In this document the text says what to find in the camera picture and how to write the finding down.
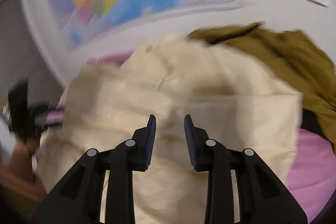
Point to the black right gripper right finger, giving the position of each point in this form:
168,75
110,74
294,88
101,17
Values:
239,178

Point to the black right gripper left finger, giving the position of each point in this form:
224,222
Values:
76,198

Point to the cream large garment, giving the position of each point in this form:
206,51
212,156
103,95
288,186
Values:
183,108

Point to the person's left hand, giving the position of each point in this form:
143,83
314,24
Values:
17,174

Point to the pink bed sheet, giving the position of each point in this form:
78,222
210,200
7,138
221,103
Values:
312,168

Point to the olive green jacket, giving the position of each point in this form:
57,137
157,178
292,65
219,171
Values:
293,58

